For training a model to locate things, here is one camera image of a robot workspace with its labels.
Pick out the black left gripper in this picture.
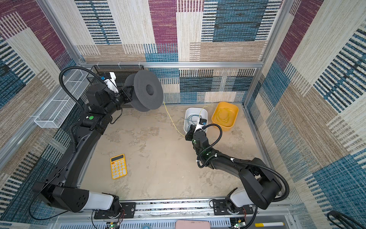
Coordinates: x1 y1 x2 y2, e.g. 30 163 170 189
103 85 132 119

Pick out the dark grey foam spool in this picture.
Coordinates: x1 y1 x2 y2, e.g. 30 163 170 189
125 70 164 112

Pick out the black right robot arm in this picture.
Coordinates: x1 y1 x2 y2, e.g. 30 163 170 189
185 124 290 214

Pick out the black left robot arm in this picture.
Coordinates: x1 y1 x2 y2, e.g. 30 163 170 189
31 66 133 218

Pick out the white plastic bin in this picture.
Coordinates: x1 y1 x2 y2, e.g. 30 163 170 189
184 107 208 134

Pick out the yellow plastic bin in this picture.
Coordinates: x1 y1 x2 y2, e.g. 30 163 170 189
211 102 239 131

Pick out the yellow calculator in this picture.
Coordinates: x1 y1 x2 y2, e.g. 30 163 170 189
110 154 128 180

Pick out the pink phone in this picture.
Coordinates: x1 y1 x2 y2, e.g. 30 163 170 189
175 220 211 229

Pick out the yellow white marker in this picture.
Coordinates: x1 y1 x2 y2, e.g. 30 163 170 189
254 222 285 228

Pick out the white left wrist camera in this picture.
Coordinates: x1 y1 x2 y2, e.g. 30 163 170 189
101 72 119 94

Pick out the green cable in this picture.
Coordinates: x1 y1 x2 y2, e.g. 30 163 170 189
184 114 202 127

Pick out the black wire shelf rack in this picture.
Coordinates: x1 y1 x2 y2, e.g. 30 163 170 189
90 65 144 87

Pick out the yellow cable coil in bin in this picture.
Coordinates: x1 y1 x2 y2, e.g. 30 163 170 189
215 108 234 126

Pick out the white wire mesh basket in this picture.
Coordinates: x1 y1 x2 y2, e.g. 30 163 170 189
34 70 90 128

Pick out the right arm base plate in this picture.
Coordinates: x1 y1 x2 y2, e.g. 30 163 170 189
209 199 254 216

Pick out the aluminium mounting rail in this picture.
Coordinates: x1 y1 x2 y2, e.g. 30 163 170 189
48 197 300 229

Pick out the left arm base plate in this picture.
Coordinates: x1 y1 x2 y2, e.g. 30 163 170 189
93 202 136 219

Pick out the black chair frame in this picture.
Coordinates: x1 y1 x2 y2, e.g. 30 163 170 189
326 210 366 229

